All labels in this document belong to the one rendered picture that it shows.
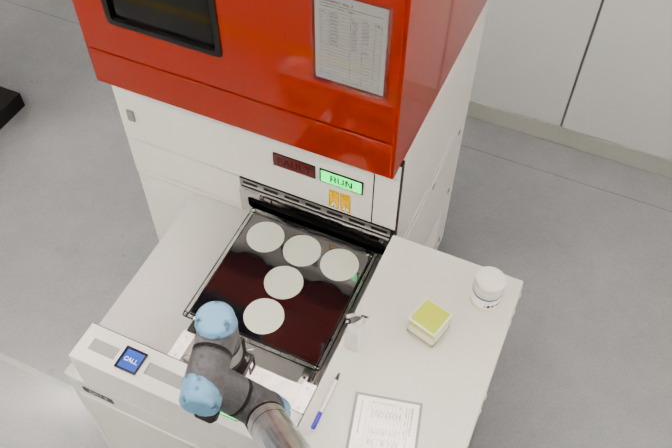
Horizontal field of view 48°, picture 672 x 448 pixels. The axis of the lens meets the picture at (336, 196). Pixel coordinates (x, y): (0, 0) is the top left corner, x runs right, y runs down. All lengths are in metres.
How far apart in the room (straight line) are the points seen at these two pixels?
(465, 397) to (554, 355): 1.25
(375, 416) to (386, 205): 0.51
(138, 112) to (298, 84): 0.62
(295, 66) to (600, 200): 2.10
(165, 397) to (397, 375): 0.52
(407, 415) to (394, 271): 0.37
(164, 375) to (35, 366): 1.29
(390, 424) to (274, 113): 0.73
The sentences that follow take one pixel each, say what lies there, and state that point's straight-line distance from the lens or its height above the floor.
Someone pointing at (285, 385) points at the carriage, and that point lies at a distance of 1.83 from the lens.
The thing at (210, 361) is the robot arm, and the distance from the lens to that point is 1.39.
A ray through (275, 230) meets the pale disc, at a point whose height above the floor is 0.90.
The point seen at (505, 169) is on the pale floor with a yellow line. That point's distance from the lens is 3.45.
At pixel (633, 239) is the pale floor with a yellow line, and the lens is 3.36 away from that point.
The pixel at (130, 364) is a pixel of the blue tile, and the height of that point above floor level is 0.96.
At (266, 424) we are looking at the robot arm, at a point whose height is 1.27.
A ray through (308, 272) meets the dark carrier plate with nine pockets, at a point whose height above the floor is 0.90.
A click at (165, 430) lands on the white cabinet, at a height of 0.74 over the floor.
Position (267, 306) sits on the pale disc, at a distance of 1.91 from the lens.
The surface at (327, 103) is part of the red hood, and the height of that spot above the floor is 1.40.
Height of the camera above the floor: 2.53
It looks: 51 degrees down
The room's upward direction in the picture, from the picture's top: straight up
